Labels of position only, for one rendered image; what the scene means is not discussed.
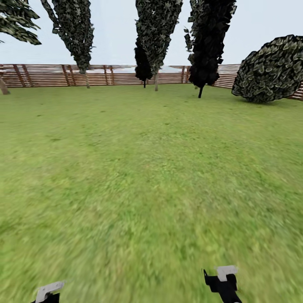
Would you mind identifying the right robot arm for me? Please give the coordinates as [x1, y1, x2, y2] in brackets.
[204, 265, 242, 303]

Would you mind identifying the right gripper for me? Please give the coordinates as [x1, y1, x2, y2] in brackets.
[204, 271, 237, 297]

